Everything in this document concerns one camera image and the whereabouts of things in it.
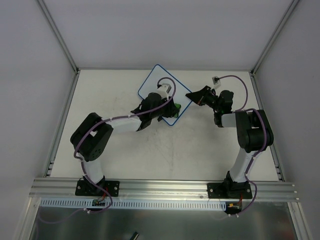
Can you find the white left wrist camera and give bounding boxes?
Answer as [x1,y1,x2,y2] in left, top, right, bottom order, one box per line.
[156,83,172,101]

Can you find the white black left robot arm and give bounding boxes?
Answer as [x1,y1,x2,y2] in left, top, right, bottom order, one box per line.
[70,92,181,195]

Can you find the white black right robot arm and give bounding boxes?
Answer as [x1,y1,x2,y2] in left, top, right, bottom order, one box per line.
[185,86,274,198]

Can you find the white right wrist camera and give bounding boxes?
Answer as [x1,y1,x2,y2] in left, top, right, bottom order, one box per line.
[212,76,221,89]

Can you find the aluminium right frame post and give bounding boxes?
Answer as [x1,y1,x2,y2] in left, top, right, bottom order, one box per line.
[250,0,301,76]

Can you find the aluminium left frame post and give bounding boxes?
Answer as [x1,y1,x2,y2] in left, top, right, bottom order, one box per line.
[35,0,79,74]

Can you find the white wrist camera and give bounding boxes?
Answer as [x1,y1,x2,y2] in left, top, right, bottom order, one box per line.
[156,83,172,101]
[212,76,221,89]

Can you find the blue framed whiteboard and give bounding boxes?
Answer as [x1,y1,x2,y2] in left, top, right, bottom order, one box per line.
[137,64,192,127]

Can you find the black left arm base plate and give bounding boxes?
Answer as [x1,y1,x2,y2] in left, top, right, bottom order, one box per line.
[74,178,120,197]

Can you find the aluminium frame post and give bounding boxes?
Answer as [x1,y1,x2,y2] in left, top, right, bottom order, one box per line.
[35,0,79,74]
[250,0,301,76]

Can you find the aluminium front rail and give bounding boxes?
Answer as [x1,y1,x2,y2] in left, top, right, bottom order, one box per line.
[29,177,300,202]

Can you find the white slotted cable duct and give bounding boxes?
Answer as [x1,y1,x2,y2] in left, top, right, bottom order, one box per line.
[39,197,227,211]

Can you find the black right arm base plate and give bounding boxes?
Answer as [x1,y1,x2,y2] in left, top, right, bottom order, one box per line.
[207,181,253,200]

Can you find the green bone shaped eraser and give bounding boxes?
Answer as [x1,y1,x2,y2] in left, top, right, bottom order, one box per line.
[173,103,181,119]

